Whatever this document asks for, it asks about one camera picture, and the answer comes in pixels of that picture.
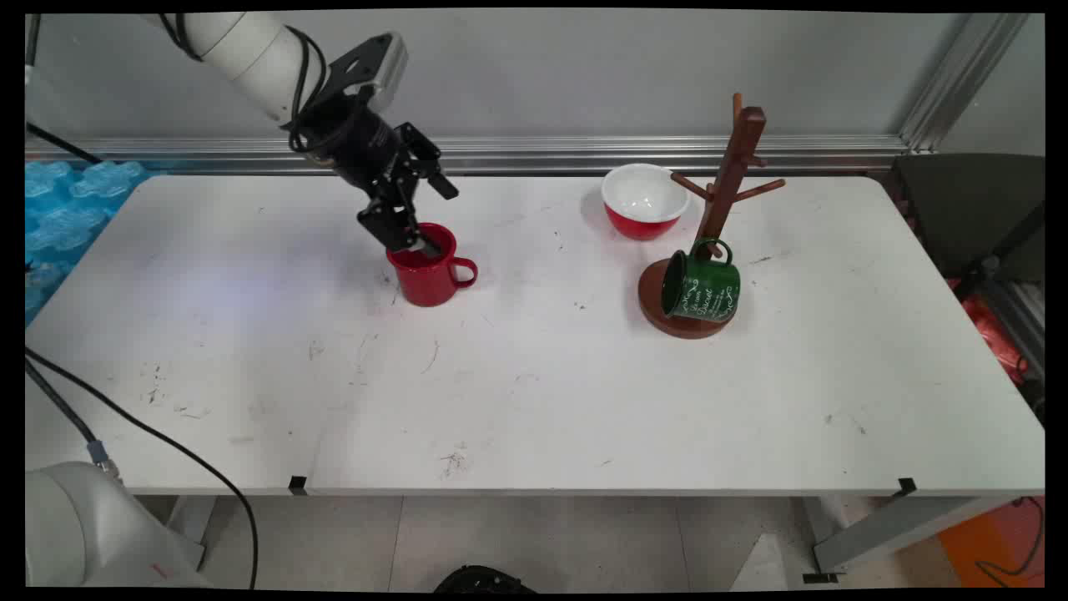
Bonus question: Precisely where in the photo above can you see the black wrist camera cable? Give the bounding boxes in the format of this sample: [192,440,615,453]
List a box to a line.
[159,12,336,156]

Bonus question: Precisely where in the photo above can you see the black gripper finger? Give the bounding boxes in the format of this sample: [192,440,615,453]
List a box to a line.
[395,122,461,202]
[356,179,445,258]

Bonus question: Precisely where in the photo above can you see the thin black cable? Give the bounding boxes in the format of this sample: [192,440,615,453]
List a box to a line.
[25,121,106,166]

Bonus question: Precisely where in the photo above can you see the aluminium frame post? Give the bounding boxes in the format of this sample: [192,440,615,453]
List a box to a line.
[899,13,1032,156]

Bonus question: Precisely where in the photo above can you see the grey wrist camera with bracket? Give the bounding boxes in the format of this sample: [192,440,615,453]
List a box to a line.
[321,32,411,114]

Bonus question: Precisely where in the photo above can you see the red bowl white inside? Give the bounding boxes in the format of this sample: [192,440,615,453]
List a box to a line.
[601,163,693,242]

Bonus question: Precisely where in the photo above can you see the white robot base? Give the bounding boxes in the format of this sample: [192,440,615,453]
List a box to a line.
[25,462,211,590]

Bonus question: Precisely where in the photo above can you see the red plastic bag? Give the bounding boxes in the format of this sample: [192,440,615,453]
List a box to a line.
[958,292,1032,386]

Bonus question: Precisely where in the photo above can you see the black round floor object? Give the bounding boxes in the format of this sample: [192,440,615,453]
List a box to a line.
[432,565,537,594]

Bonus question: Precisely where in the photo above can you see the blue bubble wrap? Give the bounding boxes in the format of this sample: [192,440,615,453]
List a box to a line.
[25,160,153,326]

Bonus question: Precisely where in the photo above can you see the aluminium frame rail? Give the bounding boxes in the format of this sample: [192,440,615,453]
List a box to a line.
[25,134,912,177]
[980,280,1045,378]

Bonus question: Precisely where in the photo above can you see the green enamel mug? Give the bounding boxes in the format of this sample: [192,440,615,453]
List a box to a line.
[662,238,742,321]

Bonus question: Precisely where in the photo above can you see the long black cable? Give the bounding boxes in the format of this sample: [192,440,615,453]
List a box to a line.
[25,346,260,590]

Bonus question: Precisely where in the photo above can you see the wooden mug tree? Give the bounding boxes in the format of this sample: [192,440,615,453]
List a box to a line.
[637,92,787,340]

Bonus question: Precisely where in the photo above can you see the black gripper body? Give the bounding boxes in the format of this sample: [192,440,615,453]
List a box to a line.
[290,93,410,198]

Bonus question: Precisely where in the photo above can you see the white table leg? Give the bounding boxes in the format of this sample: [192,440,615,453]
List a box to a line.
[163,495,220,573]
[801,495,1015,583]

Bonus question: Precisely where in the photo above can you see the red enamel mug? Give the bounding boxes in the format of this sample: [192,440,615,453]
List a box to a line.
[385,222,479,308]

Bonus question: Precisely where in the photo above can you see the orange floor mat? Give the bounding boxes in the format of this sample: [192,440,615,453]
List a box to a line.
[938,497,1045,590]

